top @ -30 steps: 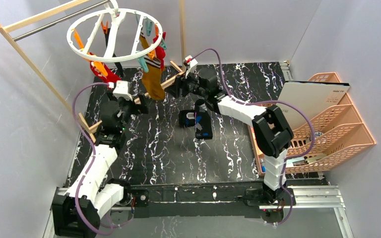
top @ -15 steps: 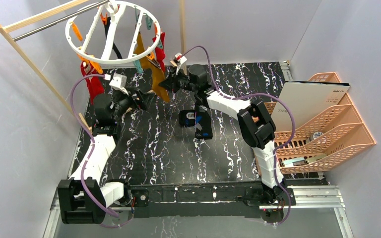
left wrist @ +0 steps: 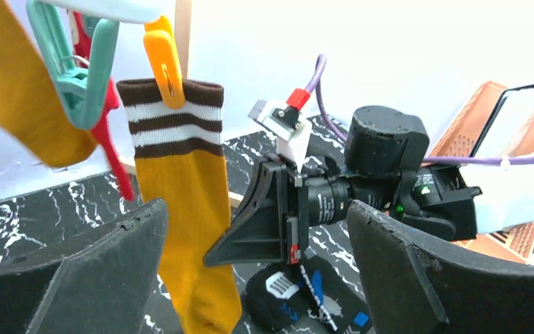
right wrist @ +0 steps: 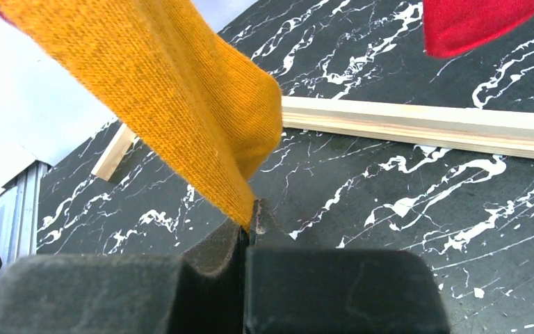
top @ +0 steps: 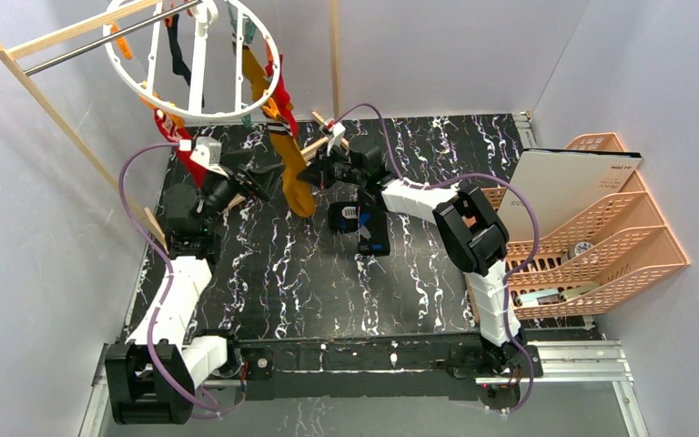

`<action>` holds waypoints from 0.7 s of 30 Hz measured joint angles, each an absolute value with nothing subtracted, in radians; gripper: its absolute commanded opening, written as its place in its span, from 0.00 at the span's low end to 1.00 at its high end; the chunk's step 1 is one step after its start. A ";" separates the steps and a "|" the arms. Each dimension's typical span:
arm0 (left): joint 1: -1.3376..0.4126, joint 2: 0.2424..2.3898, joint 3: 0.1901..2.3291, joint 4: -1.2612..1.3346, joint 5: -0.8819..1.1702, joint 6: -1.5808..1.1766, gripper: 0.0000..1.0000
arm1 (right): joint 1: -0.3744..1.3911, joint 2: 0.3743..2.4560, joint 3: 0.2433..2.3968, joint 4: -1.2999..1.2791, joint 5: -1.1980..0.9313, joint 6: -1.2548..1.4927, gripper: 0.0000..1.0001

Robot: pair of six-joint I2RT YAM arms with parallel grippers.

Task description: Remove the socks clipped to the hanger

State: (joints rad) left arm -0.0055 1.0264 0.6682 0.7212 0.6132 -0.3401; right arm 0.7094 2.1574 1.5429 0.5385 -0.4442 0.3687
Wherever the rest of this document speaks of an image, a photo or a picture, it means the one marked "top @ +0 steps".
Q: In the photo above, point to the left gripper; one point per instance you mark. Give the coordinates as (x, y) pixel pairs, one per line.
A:
(248, 183)

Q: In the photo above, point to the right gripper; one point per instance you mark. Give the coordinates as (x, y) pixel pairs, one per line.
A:
(330, 170)

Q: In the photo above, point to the mustard yellow sock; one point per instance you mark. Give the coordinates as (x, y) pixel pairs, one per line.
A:
(298, 194)

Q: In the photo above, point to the white round clip hanger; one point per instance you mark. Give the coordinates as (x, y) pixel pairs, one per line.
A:
(245, 24)

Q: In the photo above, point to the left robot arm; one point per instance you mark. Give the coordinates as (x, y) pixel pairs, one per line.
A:
(154, 375)

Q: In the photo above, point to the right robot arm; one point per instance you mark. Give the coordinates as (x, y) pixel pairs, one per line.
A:
(472, 233)

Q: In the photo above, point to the teal clothes clip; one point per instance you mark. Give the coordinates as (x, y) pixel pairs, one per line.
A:
(247, 121)

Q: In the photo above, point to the orange clothes clip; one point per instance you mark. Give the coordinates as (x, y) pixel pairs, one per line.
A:
(271, 110)

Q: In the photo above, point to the right red sock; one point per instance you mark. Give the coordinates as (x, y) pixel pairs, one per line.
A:
(288, 125)

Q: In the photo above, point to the red sock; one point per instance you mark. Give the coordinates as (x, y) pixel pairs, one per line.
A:
(172, 129)
(288, 125)

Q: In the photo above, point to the left red sock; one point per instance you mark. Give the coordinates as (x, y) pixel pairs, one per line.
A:
(172, 129)

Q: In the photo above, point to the metal rack rod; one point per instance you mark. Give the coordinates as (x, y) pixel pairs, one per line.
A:
(110, 38)

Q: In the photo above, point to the white flat box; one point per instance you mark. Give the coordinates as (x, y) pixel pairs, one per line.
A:
(559, 184)

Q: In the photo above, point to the round metal can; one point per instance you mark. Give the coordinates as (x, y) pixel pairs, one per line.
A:
(579, 248)

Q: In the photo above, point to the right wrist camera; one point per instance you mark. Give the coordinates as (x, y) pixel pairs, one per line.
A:
(334, 131)

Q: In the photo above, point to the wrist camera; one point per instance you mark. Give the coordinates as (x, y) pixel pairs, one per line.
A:
(334, 131)
(206, 151)

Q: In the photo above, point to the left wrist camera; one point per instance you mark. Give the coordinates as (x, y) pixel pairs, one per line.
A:
(206, 151)

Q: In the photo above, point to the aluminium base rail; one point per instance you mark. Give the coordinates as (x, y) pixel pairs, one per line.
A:
(544, 383)

